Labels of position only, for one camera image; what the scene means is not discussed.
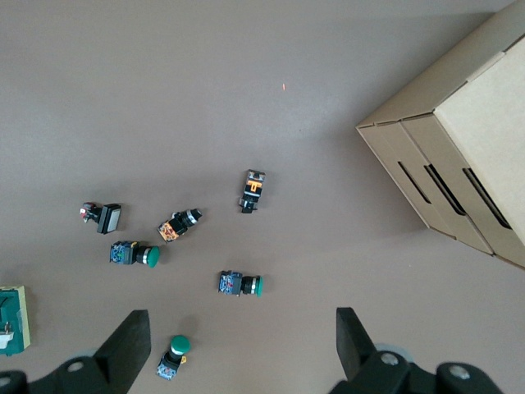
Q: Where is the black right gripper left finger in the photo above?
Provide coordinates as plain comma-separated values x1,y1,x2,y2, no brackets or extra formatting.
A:
0,309,153,394

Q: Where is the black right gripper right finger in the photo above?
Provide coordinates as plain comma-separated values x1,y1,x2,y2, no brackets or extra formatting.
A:
330,306,509,394

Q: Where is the green terminal block module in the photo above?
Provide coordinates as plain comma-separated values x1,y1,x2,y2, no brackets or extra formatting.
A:
0,285,32,357

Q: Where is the green mushroom button blue base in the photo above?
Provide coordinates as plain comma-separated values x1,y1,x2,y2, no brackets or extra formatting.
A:
155,335,192,382
217,269,264,298
108,241,161,270

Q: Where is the white square push button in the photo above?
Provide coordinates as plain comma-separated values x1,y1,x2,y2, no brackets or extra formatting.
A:
80,200,123,236

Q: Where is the brown stepped cardboard box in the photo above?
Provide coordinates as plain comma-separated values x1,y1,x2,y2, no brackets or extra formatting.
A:
354,0,525,271

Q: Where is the black selector switch orange base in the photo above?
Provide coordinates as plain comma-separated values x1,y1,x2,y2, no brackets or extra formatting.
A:
237,168,268,214
157,208,203,243

